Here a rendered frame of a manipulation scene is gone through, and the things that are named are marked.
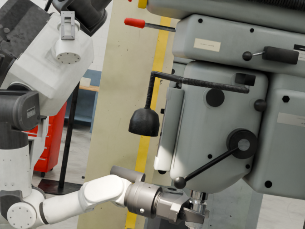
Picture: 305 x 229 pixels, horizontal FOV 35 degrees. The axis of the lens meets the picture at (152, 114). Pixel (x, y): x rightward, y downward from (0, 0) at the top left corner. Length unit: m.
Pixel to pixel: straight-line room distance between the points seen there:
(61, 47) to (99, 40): 8.91
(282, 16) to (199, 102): 0.27
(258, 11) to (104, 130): 1.97
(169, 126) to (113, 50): 1.76
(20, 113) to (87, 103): 9.00
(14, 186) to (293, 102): 0.75
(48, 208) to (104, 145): 1.64
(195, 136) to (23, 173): 0.49
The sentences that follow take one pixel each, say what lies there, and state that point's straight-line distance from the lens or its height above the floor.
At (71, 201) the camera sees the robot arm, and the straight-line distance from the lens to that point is 1.35.
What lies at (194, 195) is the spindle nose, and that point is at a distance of 1.25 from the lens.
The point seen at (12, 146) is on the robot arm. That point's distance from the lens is 1.31.
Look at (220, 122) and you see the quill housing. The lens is 1.14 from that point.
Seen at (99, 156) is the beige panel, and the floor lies 0.97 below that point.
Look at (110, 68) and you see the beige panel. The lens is 2.92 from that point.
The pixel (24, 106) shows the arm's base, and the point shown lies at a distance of 1.28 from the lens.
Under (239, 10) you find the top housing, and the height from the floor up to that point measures 1.75.
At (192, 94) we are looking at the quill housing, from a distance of 1.14.
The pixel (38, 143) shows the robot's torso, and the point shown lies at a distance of 1.72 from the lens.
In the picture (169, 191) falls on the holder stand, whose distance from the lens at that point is 1.82.
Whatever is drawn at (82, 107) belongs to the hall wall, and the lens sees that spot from 10.27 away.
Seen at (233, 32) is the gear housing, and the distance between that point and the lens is 1.11.
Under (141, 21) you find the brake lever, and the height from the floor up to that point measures 1.71.
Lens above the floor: 1.61
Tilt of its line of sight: 6 degrees down
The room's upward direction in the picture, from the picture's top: 10 degrees clockwise
